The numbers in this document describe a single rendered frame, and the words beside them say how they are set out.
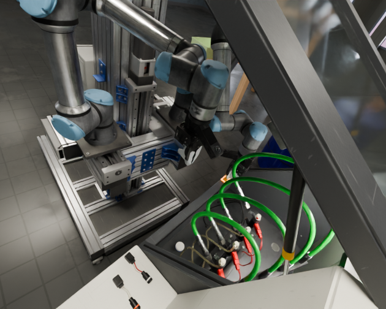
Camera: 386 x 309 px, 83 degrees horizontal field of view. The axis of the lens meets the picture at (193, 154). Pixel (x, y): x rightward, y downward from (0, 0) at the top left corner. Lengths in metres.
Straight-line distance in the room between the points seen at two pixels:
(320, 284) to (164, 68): 0.54
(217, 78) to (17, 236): 1.87
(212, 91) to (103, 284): 0.67
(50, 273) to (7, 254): 0.34
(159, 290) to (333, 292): 0.60
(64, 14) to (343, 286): 0.81
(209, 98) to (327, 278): 0.45
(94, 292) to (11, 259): 1.27
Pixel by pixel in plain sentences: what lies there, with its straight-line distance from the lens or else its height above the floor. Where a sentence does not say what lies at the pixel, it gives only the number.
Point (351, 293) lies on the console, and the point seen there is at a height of 1.55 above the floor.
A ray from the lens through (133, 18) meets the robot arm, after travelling 0.77.
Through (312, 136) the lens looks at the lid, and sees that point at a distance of 0.26.
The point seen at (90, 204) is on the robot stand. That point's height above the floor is 0.23.
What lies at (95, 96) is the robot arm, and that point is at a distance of 0.99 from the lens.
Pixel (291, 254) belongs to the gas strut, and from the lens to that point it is 0.43.
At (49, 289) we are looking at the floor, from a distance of 1.91.
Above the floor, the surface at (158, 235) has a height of 0.95.
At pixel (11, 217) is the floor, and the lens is 2.22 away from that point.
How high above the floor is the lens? 1.79
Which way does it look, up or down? 42 degrees down
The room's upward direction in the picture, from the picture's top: 19 degrees clockwise
